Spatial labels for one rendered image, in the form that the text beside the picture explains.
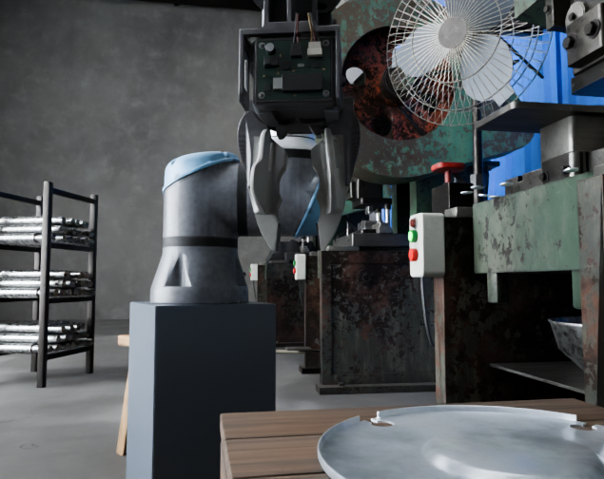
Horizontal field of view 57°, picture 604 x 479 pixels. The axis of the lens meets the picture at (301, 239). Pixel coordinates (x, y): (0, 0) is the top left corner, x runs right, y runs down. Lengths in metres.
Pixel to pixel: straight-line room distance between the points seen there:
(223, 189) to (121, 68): 7.27
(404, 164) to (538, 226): 1.43
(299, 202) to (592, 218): 0.40
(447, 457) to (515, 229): 0.70
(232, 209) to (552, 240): 0.52
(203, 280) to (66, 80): 7.39
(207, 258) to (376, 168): 1.60
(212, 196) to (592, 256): 0.53
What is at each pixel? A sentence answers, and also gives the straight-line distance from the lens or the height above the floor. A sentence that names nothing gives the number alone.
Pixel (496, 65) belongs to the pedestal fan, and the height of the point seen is 1.18.
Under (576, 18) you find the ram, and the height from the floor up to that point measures 0.99.
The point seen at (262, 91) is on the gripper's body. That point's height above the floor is 0.61.
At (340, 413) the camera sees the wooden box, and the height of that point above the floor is 0.35.
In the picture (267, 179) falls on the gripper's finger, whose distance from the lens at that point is 0.44.
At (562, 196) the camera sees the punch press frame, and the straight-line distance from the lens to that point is 0.97.
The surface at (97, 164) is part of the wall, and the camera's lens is 7.76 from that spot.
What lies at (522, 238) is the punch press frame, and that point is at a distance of 1.06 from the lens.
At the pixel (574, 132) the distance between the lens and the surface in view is 1.08.
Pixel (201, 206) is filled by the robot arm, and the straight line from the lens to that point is 0.83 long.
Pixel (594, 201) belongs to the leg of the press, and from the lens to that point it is 0.82.
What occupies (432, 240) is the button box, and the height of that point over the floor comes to 0.57.
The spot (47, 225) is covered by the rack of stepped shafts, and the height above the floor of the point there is 0.74.
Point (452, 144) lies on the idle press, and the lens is 2.49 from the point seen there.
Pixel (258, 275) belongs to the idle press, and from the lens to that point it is 4.63.
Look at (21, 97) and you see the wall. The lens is 8.19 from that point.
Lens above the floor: 0.48
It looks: 4 degrees up
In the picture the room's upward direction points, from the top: straight up
